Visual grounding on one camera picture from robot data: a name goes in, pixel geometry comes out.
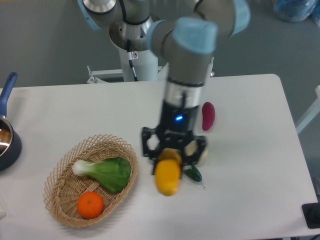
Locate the woven wicker basket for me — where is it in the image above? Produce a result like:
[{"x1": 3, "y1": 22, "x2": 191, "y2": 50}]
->
[{"x1": 43, "y1": 134, "x2": 138, "y2": 228}]

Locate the orange tangerine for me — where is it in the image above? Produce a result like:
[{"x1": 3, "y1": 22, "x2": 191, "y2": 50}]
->
[{"x1": 76, "y1": 191, "x2": 104, "y2": 219}]

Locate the purple sweet potato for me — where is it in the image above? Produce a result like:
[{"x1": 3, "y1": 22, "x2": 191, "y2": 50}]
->
[{"x1": 201, "y1": 102, "x2": 216, "y2": 131}]

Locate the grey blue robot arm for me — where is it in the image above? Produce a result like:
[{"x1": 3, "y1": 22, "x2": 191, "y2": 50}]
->
[{"x1": 78, "y1": 0, "x2": 251, "y2": 170}]

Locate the cream round cake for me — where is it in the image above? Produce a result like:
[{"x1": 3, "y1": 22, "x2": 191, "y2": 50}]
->
[{"x1": 184, "y1": 140, "x2": 208, "y2": 166}]

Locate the yellow mango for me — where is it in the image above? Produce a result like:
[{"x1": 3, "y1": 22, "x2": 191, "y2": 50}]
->
[{"x1": 154, "y1": 148, "x2": 182, "y2": 197}]

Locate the white frame at right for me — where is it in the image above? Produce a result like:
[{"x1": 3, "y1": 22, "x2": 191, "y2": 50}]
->
[{"x1": 295, "y1": 85, "x2": 320, "y2": 135}]

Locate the dark green cucumber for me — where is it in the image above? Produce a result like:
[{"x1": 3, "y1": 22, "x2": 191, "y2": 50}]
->
[{"x1": 183, "y1": 164, "x2": 206, "y2": 189}]

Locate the green bok choy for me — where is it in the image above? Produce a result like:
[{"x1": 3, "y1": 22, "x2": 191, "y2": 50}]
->
[{"x1": 71, "y1": 157, "x2": 132, "y2": 193}]

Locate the blue saucepan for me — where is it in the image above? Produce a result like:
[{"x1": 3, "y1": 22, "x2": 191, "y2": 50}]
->
[{"x1": 0, "y1": 72, "x2": 22, "y2": 171}]

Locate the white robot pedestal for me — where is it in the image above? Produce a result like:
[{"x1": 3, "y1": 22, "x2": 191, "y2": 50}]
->
[{"x1": 86, "y1": 19, "x2": 215, "y2": 84}]

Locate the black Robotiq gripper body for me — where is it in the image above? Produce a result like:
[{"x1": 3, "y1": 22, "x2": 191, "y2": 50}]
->
[{"x1": 155, "y1": 101, "x2": 199, "y2": 150}]

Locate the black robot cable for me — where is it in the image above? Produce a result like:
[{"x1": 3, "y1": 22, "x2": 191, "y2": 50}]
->
[{"x1": 126, "y1": 39, "x2": 139, "y2": 82}]

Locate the black device at edge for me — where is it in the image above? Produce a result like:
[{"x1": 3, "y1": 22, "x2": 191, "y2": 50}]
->
[{"x1": 301, "y1": 202, "x2": 320, "y2": 229}]

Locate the blue plastic bag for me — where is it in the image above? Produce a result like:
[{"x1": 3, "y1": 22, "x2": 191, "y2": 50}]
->
[{"x1": 273, "y1": 0, "x2": 320, "y2": 23}]

